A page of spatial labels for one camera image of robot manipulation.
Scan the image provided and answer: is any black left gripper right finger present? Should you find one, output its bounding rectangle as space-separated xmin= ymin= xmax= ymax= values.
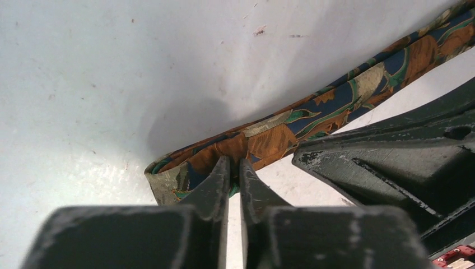
xmin=239 ymin=159 xmax=433 ymax=268

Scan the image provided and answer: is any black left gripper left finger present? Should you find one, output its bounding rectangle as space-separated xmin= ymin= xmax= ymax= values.
xmin=22 ymin=156 xmax=231 ymax=268

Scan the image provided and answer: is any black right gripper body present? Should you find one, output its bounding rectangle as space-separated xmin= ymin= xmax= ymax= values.
xmin=292 ymin=80 xmax=474 ymax=257

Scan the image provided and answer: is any brown green patterned tie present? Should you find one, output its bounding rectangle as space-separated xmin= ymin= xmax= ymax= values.
xmin=145 ymin=1 xmax=474 ymax=205

